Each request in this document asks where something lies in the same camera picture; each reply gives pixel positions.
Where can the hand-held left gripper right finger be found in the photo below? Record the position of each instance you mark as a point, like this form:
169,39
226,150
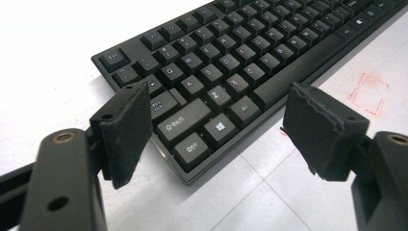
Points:
320,134

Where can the white table board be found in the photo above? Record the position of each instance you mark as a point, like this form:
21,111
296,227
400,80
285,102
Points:
48,48

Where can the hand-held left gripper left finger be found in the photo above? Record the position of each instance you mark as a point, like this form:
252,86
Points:
125,134

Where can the black computer keyboard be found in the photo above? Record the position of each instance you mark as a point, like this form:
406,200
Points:
224,64

